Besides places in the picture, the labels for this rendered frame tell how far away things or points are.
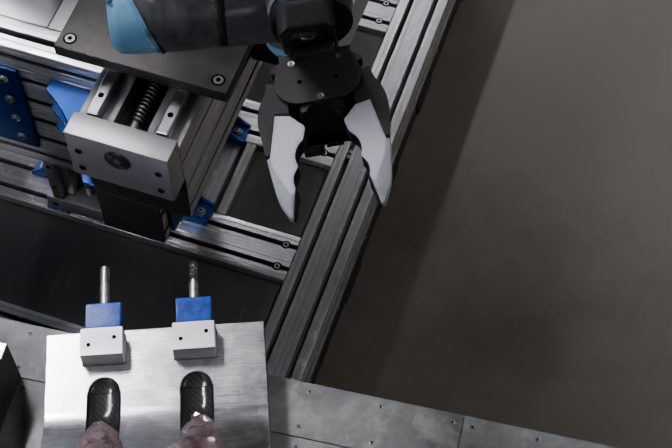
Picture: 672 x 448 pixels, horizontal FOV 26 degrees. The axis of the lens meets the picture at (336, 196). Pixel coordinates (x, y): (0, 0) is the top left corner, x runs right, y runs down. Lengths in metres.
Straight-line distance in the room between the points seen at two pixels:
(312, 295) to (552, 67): 0.85
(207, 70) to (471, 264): 1.16
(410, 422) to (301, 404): 0.13
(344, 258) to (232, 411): 0.85
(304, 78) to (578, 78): 1.90
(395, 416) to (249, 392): 0.18
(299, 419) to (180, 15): 0.59
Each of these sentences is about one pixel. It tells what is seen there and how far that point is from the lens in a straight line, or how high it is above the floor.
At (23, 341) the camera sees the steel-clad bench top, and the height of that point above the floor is 0.80.
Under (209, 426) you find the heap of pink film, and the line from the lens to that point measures 1.68.
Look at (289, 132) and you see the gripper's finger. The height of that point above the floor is 1.46.
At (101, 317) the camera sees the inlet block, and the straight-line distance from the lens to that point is 1.77.
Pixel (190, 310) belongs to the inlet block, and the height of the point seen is 0.87.
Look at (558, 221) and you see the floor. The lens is 2.85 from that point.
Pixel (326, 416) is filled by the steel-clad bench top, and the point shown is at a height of 0.80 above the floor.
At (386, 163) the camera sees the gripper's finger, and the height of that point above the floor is 1.46.
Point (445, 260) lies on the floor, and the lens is 2.79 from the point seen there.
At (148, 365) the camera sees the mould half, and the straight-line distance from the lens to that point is 1.75.
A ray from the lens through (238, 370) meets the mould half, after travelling 1.73.
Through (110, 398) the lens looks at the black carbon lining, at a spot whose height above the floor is 0.85.
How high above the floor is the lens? 2.42
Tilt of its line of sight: 58 degrees down
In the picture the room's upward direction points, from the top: straight up
